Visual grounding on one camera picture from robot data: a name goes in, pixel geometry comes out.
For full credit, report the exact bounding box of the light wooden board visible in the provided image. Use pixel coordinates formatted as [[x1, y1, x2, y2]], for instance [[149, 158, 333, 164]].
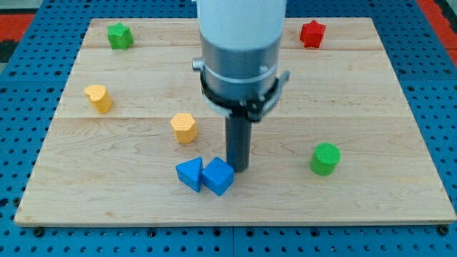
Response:
[[15, 18, 456, 227]]

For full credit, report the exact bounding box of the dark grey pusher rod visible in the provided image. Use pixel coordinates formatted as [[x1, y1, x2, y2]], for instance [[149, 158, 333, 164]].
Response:
[[225, 116, 251, 172]]

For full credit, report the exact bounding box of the green cylinder block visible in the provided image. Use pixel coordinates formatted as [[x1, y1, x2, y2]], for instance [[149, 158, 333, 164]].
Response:
[[309, 142, 341, 176]]

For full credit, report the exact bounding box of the yellow hexagon block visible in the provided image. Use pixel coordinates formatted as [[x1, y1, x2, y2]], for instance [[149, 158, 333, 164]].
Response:
[[170, 113, 198, 143]]

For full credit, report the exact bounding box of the red star block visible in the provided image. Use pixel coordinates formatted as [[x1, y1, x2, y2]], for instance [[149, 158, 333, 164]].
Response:
[[299, 20, 326, 49]]

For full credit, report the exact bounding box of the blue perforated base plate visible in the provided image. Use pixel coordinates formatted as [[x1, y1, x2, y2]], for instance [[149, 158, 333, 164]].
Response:
[[1, 0, 456, 256]]

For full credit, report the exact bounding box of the green star block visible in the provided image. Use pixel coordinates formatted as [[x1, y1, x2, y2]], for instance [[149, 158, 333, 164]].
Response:
[[107, 22, 134, 50]]

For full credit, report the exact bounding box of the yellow heart block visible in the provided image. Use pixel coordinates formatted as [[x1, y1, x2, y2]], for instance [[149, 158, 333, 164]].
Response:
[[84, 84, 113, 114]]

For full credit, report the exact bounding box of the blue cube block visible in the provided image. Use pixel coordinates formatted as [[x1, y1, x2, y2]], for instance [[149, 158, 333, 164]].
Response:
[[202, 157, 234, 196]]

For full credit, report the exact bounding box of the blue triangle block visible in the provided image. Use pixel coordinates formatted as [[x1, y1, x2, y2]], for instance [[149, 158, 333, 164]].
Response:
[[176, 157, 203, 193]]

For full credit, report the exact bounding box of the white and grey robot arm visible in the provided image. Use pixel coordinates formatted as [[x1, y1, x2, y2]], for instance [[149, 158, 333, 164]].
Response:
[[192, 0, 290, 122]]

